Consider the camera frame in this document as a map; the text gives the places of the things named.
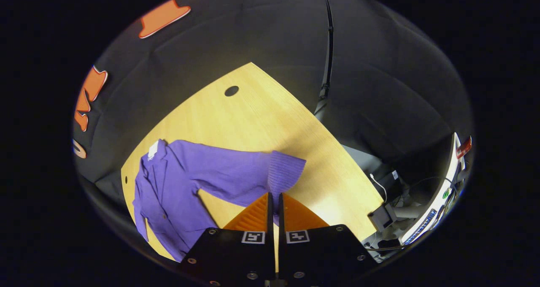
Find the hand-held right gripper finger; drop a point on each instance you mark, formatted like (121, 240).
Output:
(270, 217)
(280, 219)

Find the purple knit cardigan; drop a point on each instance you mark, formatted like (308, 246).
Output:
(219, 169)

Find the black curved pole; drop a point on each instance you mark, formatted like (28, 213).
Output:
(330, 46)

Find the small red object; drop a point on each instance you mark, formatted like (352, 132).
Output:
(464, 147)

